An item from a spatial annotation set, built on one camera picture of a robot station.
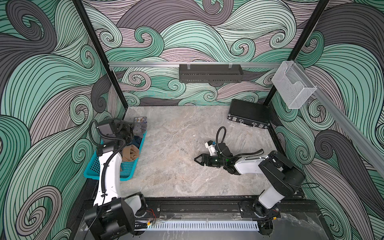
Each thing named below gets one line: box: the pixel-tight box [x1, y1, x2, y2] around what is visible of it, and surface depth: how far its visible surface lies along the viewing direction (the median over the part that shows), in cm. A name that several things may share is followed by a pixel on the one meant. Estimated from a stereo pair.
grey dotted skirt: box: [133, 122, 148, 138], surface depth 73 cm
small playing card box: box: [133, 116, 148, 123], surface depth 112 cm
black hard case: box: [227, 99, 271, 129], surface depth 110 cm
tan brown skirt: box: [122, 144, 140, 162], surface depth 81 cm
